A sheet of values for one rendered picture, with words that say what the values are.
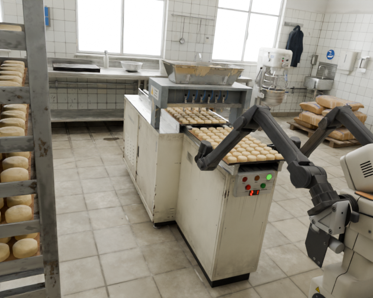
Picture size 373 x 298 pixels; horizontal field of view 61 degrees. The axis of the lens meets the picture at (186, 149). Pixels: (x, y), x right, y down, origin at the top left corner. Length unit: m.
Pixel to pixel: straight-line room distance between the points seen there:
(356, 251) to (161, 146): 1.46
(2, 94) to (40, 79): 0.07
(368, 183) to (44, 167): 0.95
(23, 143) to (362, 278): 1.15
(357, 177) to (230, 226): 0.94
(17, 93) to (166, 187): 1.93
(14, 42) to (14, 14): 4.56
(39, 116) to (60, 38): 4.59
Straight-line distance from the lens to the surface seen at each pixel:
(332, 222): 1.10
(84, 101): 5.33
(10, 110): 0.85
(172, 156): 2.35
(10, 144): 0.65
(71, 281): 2.27
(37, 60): 0.58
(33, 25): 0.58
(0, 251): 0.82
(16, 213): 0.76
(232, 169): 1.70
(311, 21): 7.11
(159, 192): 2.45
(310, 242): 1.37
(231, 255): 2.08
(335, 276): 1.35
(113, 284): 2.22
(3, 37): 0.61
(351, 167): 1.20
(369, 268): 1.33
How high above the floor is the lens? 1.54
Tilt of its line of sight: 21 degrees down
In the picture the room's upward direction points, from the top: 6 degrees clockwise
